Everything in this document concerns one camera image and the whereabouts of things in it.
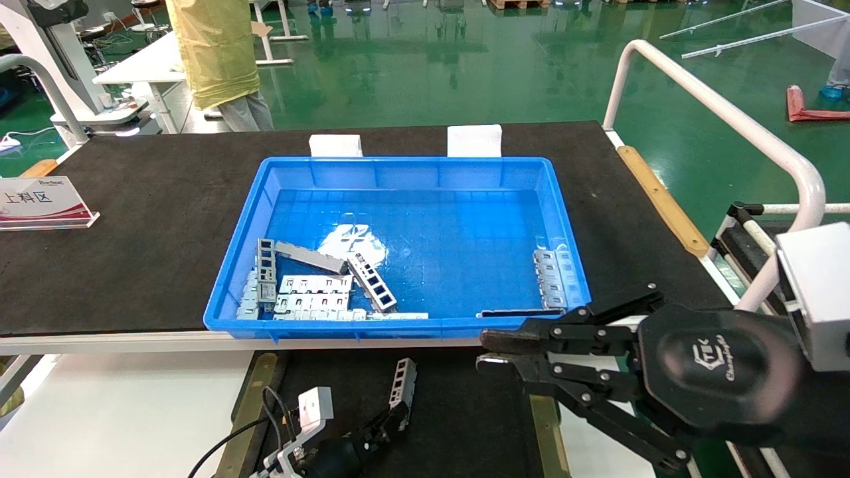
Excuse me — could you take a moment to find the white tube railing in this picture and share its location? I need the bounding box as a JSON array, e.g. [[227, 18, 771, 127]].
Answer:
[[601, 39, 827, 313]]

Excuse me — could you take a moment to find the brass metal strip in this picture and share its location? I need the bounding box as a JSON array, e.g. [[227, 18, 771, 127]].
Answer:
[[520, 392, 565, 478], [216, 352, 288, 478]]

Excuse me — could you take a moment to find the person in yellow coat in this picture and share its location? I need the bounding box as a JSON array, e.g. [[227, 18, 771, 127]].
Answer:
[[164, 0, 275, 132]]

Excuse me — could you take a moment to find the acrylic sign with red print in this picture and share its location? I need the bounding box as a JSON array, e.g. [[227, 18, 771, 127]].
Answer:
[[0, 175, 100, 231]]

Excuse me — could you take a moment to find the white foam block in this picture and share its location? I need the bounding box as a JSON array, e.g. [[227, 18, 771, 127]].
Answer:
[[447, 124, 503, 159], [309, 134, 364, 159]]

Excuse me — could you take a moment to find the grey clipped metal part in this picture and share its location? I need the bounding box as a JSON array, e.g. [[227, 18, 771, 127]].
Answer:
[[533, 249, 573, 310]]

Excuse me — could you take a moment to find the red floor object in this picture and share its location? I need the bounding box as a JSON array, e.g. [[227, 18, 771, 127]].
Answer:
[[786, 85, 850, 123]]

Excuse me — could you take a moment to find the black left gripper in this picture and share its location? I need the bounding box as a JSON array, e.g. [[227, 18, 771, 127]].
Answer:
[[311, 400, 410, 478]]

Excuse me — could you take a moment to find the black camera cable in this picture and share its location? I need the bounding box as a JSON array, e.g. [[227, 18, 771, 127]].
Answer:
[[262, 387, 299, 445]]

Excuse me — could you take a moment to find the white panel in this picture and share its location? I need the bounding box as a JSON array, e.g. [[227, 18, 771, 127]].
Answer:
[[790, 0, 850, 60]]

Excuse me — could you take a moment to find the grey metal ladder-shaped part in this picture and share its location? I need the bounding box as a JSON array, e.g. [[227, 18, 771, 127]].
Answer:
[[256, 238, 278, 310], [388, 357, 418, 426], [347, 252, 398, 313]]

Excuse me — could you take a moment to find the black cart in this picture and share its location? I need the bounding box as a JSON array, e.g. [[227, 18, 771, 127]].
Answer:
[[711, 201, 850, 299]]

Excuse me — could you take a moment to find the white work table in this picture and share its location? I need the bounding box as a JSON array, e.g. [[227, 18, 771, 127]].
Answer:
[[92, 30, 193, 133]]

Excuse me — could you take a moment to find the wooden corner piece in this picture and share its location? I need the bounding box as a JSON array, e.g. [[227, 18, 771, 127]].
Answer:
[[20, 158, 60, 179]]

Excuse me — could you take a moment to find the dark metal strip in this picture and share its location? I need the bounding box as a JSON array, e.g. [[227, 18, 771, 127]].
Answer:
[[477, 307, 566, 318]]

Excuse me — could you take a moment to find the grey tube railing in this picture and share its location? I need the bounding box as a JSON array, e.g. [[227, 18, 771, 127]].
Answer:
[[0, 53, 90, 148]]

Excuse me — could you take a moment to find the white floor bar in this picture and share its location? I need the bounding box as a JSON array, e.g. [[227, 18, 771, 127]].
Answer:
[[659, 0, 791, 40], [681, 15, 850, 60]]

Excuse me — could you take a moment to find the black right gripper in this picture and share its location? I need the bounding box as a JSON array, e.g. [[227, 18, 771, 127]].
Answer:
[[476, 284, 809, 473]]

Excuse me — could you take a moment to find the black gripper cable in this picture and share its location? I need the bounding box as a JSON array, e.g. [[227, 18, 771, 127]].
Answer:
[[188, 417, 270, 478]]

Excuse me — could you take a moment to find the white table frame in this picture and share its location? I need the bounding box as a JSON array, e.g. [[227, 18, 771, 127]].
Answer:
[[249, 0, 309, 67]]

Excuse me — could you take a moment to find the wooden edge strip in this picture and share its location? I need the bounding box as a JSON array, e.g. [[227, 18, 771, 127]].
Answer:
[[616, 145, 711, 260]]

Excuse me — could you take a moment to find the grey stacked metal part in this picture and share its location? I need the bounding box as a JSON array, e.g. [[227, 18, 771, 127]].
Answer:
[[237, 268, 261, 321]]

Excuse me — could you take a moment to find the grey slotted metal plate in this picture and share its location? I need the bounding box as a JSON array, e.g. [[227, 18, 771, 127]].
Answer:
[[279, 274, 354, 296], [276, 294, 351, 313]]

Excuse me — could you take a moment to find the blue plastic bin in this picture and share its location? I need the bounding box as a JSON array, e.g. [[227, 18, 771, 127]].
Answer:
[[203, 156, 594, 343]]

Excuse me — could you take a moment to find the flat grey metal bar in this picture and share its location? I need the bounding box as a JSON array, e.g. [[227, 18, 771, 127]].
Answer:
[[274, 240, 347, 275]]

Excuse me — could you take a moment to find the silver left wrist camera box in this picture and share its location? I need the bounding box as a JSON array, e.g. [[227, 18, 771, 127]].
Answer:
[[297, 387, 334, 426]]

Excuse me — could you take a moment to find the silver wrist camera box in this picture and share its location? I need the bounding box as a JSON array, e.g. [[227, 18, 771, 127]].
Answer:
[[776, 222, 850, 372], [297, 387, 334, 426]]

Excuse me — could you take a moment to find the black table mat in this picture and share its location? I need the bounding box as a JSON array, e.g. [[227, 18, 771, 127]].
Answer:
[[0, 121, 734, 336]]

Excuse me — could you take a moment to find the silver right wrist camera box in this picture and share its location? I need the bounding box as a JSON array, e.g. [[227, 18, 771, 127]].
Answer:
[[776, 222, 850, 372]]

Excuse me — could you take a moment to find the white column robot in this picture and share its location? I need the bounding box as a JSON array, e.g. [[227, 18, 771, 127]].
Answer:
[[0, 0, 152, 139]]

